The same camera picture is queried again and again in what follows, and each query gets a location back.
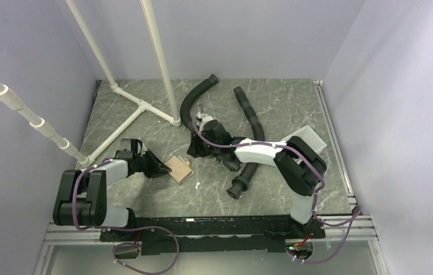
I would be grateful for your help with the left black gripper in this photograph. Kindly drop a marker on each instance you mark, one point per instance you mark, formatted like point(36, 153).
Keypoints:
point(157, 168)

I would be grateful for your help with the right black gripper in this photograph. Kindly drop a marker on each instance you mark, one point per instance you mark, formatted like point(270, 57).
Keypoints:
point(194, 149)

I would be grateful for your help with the tan leather card holder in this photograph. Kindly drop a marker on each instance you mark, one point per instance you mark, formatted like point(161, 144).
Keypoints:
point(180, 169)

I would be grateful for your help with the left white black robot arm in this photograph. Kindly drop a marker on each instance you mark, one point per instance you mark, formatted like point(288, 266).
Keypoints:
point(81, 200)

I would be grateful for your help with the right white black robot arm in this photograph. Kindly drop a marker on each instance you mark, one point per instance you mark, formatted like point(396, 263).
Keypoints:
point(297, 157)

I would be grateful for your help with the clear plastic card tray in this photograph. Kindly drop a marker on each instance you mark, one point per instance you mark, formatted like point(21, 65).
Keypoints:
point(308, 135)

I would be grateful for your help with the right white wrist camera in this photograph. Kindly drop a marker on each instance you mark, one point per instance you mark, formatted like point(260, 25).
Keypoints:
point(202, 118)

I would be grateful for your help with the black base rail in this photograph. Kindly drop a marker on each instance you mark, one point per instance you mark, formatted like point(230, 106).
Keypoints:
point(215, 234)

